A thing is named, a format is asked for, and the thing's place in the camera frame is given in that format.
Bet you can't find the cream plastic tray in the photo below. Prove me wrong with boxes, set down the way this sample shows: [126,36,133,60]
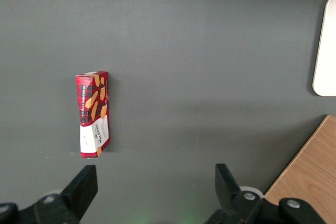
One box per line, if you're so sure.
[311,0,336,97]

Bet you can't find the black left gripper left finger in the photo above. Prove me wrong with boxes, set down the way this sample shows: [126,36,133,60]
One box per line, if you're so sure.
[0,165,99,224]

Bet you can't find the wooden drawer cabinet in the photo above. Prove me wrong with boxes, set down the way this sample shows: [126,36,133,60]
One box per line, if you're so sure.
[264,114,336,224]

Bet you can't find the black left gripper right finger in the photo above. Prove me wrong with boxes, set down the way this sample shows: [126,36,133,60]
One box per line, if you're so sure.
[203,163,328,224]

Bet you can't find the red tartan shortbread box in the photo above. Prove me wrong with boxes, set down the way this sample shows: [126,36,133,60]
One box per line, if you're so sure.
[75,70,111,159]

